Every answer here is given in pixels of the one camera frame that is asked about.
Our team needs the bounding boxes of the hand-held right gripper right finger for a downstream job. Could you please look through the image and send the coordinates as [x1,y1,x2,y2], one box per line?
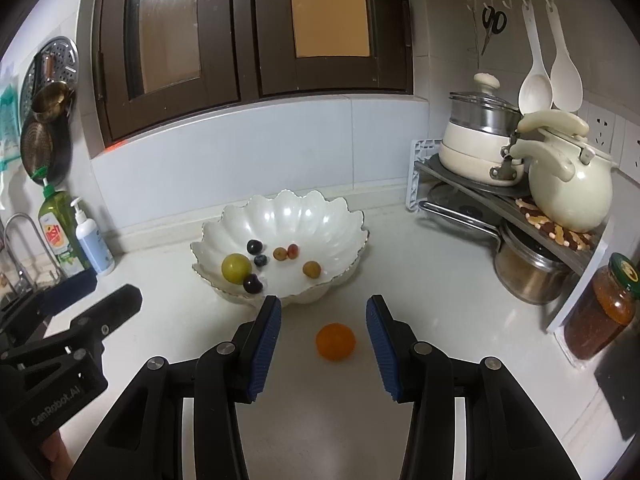
[365,295,583,480]

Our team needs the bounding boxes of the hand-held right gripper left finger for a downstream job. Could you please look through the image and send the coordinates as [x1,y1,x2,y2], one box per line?
[65,295,282,480]

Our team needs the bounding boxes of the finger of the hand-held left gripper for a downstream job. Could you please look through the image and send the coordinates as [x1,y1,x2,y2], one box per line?
[0,284,143,371]
[0,269,98,353]

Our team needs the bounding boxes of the orange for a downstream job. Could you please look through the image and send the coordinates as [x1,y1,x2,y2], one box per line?
[315,323,357,362]

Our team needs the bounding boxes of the white scalloped bowl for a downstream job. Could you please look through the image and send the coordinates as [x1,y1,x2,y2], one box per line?
[190,189,370,306]

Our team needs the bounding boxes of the person's left hand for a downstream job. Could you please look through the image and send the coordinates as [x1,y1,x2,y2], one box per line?
[42,430,70,478]

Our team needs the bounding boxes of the white pump bottle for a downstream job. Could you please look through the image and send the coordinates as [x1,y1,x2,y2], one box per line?
[70,196,116,277]

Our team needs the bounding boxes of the green dish soap bottle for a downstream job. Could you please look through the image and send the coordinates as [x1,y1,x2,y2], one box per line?
[38,177,93,278]

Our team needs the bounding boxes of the steel faucet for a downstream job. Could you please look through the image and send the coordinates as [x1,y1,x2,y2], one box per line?
[4,212,61,291]

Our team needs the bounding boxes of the round mesh strainer pan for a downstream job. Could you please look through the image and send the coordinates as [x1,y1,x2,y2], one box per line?
[20,112,73,188]

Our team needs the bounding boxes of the steel frying pan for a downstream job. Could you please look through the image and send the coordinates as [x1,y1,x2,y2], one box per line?
[419,182,501,241]

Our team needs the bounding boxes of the steel stock pot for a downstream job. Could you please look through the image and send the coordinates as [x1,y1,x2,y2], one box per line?
[494,220,576,306]

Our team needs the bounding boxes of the hanging plastic bag pack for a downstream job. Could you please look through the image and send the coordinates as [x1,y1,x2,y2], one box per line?
[0,60,23,211]

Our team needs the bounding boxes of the brass ladle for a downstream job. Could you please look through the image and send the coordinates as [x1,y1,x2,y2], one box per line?
[31,55,71,123]

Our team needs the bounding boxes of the cream saucepan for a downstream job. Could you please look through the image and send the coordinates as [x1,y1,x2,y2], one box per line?
[439,122,526,188]

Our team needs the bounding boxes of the beaded brown cream trivet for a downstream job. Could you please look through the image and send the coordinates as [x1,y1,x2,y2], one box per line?
[515,196,603,251]

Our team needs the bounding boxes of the grey corner shelf rack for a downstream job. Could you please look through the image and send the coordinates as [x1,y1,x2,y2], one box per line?
[404,139,608,333]

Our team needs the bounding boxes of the glass jar of sauce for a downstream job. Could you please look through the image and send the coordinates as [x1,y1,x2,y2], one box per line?
[564,252,638,361]

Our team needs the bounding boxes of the perforated steel steamer plate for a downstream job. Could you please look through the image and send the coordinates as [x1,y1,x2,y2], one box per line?
[19,36,81,126]

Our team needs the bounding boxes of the cream kettle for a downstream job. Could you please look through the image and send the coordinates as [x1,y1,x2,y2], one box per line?
[507,111,616,233]

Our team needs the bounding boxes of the black knife block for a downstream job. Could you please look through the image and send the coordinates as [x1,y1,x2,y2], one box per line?
[594,330,640,446]

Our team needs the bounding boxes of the steel steamer pot with lid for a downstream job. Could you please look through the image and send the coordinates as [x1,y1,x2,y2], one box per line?
[448,72,523,136]

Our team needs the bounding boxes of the brown framed window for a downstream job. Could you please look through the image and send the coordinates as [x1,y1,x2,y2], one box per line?
[80,0,415,148]

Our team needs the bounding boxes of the white rice paddle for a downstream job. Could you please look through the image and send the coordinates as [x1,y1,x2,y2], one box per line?
[545,2,583,112]

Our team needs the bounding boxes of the black scissors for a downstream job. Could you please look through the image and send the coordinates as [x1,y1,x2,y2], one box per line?
[480,5,507,56]

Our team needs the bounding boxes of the white wall socket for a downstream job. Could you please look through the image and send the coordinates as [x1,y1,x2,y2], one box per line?
[582,104,626,153]
[620,120,640,183]

